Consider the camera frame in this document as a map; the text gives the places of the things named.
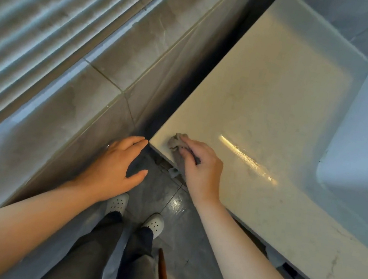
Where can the person's left thumb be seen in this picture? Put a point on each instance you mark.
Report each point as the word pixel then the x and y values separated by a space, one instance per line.
pixel 136 177

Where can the white perforated right shoe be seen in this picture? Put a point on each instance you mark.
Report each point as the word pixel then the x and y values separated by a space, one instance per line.
pixel 154 224

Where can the person's right forearm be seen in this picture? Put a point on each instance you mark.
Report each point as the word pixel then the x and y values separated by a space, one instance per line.
pixel 250 268

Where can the person's right thumb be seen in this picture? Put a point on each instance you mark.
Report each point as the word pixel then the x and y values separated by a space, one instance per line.
pixel 185 160

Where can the person's left forearm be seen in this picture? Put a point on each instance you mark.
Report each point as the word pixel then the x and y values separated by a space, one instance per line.
pixel 15 225

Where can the person's left hand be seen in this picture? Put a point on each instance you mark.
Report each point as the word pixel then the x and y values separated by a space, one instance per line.
pixel 105 170

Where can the white perforated left shoe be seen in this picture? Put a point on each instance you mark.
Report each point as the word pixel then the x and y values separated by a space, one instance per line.
pixel 117 203

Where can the grey cleaning cloth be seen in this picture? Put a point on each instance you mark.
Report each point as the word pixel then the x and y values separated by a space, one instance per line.
pixel 177 150

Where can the dark grey trousers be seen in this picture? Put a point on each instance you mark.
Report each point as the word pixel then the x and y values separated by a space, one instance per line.
pixel 94 256

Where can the white perforated shoe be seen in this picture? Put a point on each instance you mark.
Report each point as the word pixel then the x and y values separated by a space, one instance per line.
pixel 154 224
pixel 117 203

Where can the white ceramic sink basin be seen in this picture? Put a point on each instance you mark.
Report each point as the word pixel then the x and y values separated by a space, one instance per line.
pixel 366 140

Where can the person's right hand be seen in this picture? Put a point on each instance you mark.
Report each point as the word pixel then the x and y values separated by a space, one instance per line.
pixel 203 174

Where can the person's left middle finger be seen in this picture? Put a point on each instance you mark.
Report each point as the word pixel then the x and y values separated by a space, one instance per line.
pixel 131 141

